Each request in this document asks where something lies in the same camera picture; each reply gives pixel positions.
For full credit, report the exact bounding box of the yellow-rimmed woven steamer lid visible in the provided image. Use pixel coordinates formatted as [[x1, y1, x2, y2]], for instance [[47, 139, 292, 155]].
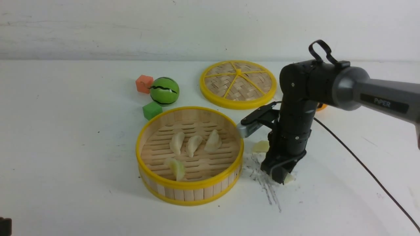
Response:
[[199, 60, 278, 109]]

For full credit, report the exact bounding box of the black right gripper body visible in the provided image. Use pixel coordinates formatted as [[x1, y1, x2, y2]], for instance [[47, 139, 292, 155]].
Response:
[[261, 100, 317, 184]]

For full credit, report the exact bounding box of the green toy watermelon ball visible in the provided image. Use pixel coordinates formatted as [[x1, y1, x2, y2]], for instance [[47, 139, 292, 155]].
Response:
[[150, 77, 180, 106]]

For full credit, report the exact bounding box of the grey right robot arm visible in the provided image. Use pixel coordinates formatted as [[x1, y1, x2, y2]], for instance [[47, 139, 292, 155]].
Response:
[[261, 60, 420, 183]]

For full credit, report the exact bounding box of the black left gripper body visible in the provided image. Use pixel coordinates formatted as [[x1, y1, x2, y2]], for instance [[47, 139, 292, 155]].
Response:
[[0, 217, 12, 236]]

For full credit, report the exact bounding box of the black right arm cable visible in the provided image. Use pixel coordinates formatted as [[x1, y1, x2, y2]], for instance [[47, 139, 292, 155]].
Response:
[[308, 40, 420, 233]]

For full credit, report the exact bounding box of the orange toy pear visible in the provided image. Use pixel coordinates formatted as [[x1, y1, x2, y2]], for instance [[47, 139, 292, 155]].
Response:
[[316, 103, 327, 112]]

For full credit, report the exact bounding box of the green foam cube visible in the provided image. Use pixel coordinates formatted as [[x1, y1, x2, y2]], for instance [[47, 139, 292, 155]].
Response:
[[142, 101, 163, 120]]

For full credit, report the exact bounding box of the yellow-rimmed bamboo steamer tray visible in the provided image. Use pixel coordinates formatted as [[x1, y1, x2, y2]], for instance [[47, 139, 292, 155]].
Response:
[[136, 107, 244, 206]]

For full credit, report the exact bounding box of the green dumpling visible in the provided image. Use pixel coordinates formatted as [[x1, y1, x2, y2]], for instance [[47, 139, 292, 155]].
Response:
[[164, 158, 186, 181], [252, 140, 270, 153], [283, 173, 295, 185]]

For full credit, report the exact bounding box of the white dumpling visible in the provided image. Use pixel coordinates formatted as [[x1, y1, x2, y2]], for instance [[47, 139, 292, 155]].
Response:
[[185, 135, 203, 158], [169, 132, 185, 156], [204, 129, 222, 153]]

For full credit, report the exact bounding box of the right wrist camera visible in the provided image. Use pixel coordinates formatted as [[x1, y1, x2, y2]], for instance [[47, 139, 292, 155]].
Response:
[[236, 101, 281, 138]]

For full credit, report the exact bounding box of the orange foam cube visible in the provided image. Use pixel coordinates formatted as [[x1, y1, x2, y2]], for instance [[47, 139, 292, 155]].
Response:
[[136, 75, 154, 94]]

